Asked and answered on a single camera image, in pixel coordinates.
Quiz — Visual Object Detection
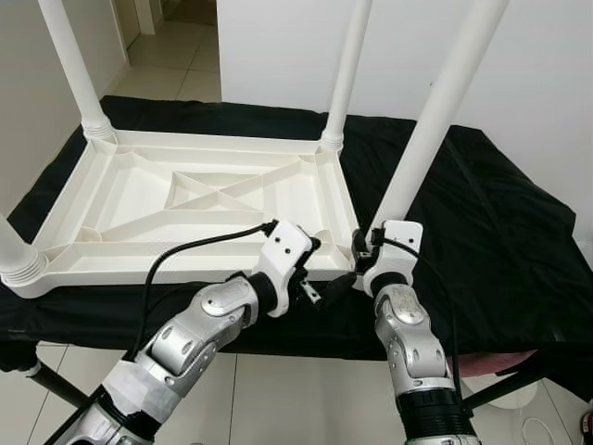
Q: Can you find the white plastic table leg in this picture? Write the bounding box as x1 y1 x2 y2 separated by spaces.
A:
0 211 49 286
37 0 119 145
318 0 373 152
369 0 511 237

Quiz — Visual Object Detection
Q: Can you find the white plastic table top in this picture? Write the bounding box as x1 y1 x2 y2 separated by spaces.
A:
0 128 367 299

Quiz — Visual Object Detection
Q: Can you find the black tablecloth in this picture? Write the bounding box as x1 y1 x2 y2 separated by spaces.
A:
0 95 593 400

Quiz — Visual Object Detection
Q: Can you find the pink rounded object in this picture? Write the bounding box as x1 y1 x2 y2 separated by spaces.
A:
459 348 538 376

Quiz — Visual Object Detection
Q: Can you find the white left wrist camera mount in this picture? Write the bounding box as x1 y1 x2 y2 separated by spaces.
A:
250 221 316 293

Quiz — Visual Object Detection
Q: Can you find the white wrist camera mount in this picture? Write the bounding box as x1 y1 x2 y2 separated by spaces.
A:
250 221 316 293
363 220 425 296

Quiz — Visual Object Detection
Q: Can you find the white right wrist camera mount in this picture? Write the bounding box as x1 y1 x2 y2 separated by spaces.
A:
363 220 425 296

